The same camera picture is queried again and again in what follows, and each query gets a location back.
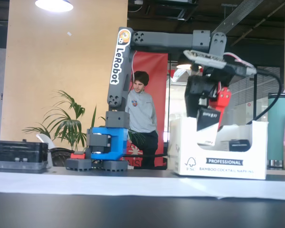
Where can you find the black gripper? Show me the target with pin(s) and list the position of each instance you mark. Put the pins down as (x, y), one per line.
(196, 91)

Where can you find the grey LeRobot robot arm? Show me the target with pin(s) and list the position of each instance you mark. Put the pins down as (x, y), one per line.
(118, 95)

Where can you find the black pendant lamp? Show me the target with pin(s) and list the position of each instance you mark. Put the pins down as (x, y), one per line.
(183, 65)

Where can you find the white cardboard napkin box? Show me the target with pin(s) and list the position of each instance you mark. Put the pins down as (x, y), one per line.
(204, 154)

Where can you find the red banner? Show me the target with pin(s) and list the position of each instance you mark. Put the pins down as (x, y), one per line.
(154, 64)

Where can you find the man in grey sweater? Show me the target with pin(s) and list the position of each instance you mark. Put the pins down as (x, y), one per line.
(142, 111)

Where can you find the teal tumbler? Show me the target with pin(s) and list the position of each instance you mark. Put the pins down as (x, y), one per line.
(276, 133)

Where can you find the grey steel ceiling beam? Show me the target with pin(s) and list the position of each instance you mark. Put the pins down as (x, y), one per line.
(237, 16)

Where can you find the white paper sheet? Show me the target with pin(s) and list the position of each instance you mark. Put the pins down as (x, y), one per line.
(109, 185)

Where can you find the potted palm plant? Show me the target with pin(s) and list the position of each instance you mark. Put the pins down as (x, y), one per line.
(66, 123)

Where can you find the white plastic chair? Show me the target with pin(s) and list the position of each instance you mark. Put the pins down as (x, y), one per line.
(46, 142)

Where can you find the white pendant lamp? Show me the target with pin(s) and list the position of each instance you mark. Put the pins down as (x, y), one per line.
(54, 5)

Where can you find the black plastic case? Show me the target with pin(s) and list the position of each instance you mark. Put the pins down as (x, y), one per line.
(16, 152)

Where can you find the bar-shaped gripper camera board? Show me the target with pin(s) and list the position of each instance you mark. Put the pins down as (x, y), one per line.
(209, 58)

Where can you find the grey robot base mount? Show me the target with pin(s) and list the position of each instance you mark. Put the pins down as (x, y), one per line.
(73, 164)

